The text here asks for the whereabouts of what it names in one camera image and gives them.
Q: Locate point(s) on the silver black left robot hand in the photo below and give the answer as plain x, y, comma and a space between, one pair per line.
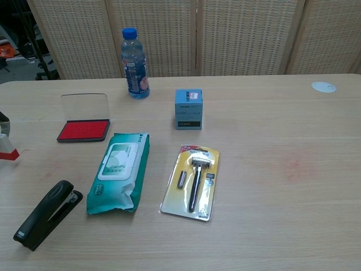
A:
3, 120

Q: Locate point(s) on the orange object on floor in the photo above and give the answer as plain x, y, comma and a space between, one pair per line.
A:
7, 52

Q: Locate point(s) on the black tripod stand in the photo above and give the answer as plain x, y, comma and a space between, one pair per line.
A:
42, 60

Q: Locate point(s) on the water bottle with blue cap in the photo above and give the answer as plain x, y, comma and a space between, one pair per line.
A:
136, 70

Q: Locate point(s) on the yellow razor blister pack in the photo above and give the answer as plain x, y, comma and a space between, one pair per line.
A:
191, 183

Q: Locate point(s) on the white round table grommet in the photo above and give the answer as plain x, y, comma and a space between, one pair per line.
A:
323, 87

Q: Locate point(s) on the black stapler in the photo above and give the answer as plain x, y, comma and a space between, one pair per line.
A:
45, 214

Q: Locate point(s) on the wicker folding screen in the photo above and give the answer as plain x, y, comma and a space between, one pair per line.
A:
225, 36

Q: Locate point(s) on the green wet wipes pack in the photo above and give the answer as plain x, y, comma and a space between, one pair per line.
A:
118, 169

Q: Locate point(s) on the red ink pad clear lid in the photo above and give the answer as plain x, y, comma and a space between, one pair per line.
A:
83, 130

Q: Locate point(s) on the small blue cardboard box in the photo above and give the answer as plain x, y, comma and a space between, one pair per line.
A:
188, 113

